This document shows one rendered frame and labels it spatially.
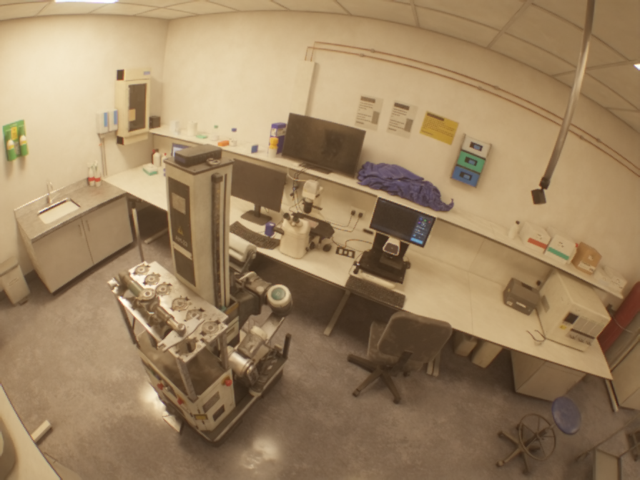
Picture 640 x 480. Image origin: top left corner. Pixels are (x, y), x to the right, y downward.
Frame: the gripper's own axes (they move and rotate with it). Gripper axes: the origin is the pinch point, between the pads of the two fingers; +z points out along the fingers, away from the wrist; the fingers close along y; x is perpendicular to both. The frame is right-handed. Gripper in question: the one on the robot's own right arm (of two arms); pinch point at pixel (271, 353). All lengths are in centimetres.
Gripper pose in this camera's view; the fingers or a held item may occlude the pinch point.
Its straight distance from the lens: 171.7
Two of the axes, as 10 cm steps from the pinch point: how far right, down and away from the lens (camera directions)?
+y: 3.9, 1.9, 9.0
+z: 3.9, -9.2, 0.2
